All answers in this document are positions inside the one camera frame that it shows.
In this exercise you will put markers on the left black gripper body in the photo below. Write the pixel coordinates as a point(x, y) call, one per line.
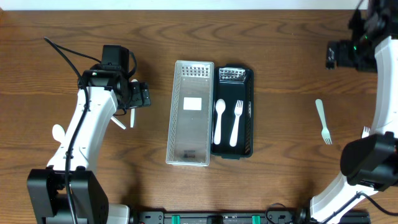
point(140, 94)

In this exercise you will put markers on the white spoon crossing handle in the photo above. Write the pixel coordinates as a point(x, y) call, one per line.
point(116, 121)

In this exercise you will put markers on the black plastic basket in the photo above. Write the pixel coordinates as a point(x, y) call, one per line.
point(231, 84)

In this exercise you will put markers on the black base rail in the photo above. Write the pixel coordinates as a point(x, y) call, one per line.
point(273, 214)

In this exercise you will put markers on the translucent white spoon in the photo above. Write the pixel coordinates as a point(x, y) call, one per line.
point(132, 118)

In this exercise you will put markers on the white plastic fork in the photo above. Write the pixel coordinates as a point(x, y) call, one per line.
point(366, 131)
point(237, 112)

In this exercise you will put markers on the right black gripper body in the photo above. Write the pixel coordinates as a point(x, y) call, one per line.
point(363, 57)

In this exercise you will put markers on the pale green plastic fork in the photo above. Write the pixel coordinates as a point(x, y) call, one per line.
point(325, 132)

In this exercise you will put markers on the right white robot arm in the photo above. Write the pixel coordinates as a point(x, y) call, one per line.
point(367, 165)

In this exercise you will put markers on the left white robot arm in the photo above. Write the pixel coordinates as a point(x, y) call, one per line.
point(67, 190)

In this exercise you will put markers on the clear plastic basket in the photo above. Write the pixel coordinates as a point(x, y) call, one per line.
point(190, 126)

